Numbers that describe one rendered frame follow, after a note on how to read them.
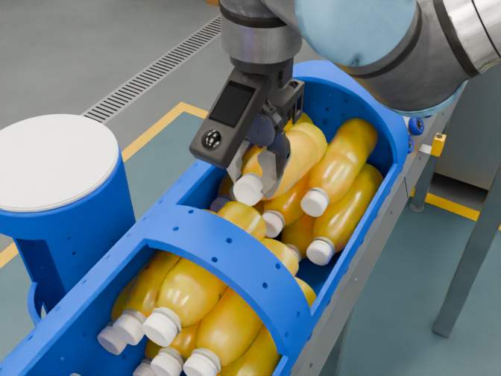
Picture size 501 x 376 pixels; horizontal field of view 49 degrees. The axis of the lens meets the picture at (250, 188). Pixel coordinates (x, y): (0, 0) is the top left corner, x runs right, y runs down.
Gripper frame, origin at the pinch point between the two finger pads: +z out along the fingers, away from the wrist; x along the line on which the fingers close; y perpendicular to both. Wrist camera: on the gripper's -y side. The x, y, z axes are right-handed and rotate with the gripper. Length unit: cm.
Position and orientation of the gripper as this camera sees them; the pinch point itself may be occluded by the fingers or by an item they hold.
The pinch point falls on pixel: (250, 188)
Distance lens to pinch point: 74.5
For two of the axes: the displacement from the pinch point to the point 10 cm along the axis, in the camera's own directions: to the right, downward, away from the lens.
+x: -8.7, -3.5, 3.5
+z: -0.1, 7.2, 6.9
